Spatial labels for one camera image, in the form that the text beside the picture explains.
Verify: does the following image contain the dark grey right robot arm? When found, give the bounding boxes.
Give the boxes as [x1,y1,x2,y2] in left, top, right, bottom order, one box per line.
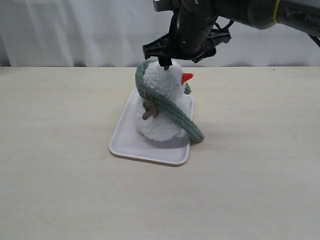
[142,0,320,70]

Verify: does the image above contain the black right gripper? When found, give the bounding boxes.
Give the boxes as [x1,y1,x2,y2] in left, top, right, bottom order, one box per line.
[142,0,231,71]

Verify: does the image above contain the green fleece scarf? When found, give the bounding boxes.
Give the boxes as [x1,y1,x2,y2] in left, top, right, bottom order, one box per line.
[134,59,205,146]

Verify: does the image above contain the white rectangular tray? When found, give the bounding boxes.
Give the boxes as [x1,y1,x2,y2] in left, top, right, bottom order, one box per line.
[108,89,191,167]

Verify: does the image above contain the white plush snowman toy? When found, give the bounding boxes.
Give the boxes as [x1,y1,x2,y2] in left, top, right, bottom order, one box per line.
[134,59,195,143]

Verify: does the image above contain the white curtain backdrop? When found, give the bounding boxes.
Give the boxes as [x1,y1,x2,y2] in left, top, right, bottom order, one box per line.
[0,0,320,67]

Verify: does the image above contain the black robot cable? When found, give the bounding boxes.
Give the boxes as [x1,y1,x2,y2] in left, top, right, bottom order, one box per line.
[212,19,320,48]

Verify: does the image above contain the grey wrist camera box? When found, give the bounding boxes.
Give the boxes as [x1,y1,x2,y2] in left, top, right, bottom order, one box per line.
[152,0,181,12]

